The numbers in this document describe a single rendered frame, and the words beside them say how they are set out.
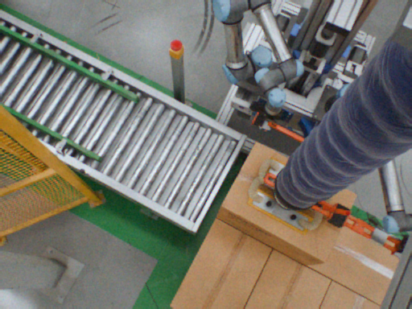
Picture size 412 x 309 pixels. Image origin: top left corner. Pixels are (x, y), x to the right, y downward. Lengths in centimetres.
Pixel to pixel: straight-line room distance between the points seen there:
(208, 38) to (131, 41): 63
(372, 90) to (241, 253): 200
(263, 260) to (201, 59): 174
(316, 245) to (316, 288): 59
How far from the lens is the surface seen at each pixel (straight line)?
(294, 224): 248
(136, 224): 355
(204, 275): 297
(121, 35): 405
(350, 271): 312
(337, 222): 241
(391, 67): 105
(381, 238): 248
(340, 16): 181
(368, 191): 381
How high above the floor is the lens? 351
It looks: 75 degrees down
